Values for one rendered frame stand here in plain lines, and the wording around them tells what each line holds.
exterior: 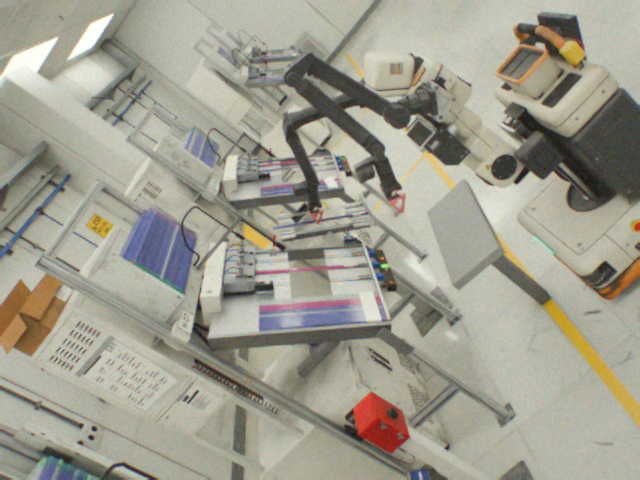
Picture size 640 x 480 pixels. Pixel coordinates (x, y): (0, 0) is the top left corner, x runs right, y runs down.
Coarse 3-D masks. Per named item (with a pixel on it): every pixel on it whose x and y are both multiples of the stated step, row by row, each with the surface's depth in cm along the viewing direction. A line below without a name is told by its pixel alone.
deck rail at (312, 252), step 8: (288, 248) 283; (296, 248) 283; (304, 248) 282; (312, 248) 283; (320, 248) 283; (328, 248) 283; (336, 248) 284; (288, 256) 283; (296, 256) 284; (304, 256) 284; (312, 256) 284; (320, 256) 285
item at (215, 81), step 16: (224, 48) 713; (208, 64) 680; (224, 64) 664; (192, 80) 659; (208, 80) 661; (224, 80) 674; (256, 80) 683; (272, 80) 669; (208, 96) 669; (224, 96) 671; (240, 96) 672; (256, 96) 670; (272, 96) 745; (288, 96) 727; (224, 112) 679; (240, 112) 681; (272, 128) 703; (304, 128) 696; (320, 128) 698; (272, 144) 701; (304, 144) 705
